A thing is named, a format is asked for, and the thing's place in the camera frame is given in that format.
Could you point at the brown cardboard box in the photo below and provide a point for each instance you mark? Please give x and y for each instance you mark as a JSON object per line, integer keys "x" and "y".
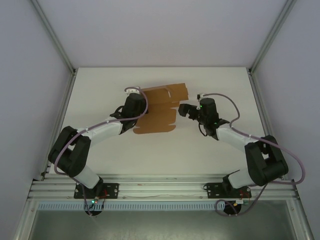
{"x": 157, "y": 120}

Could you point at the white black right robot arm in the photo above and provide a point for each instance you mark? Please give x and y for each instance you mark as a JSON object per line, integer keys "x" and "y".
{"x": 232, "y": 136}

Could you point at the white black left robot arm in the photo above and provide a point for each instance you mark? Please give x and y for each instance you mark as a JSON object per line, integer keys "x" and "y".
{"x": 105, "y": 130}

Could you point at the small circuit board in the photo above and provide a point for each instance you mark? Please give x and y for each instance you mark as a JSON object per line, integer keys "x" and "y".
{"x": 241, "y": 202}
{"x": 94, "y": 200}

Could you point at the grey metal panel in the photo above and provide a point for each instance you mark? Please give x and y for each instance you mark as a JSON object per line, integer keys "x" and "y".
{"x": 160, "y": 225}

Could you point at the aluminium side rail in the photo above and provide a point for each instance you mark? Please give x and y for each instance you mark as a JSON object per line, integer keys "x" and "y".
{"x": 265, "y": 120}
{"x": 61, "y": 120}

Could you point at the aluminium mounting rail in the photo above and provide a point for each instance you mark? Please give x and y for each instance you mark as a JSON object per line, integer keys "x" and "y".
{"x": 162, "y": 186}

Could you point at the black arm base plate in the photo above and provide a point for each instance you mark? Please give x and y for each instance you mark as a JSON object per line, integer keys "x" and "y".
{"x": 212, "y": 191}
{"x": 112, "y": 191}

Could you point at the aluminium frame post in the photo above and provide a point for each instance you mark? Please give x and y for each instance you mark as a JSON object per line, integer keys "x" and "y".
{"x": 272, "y": 37}
{"x": 53, "y": 37}

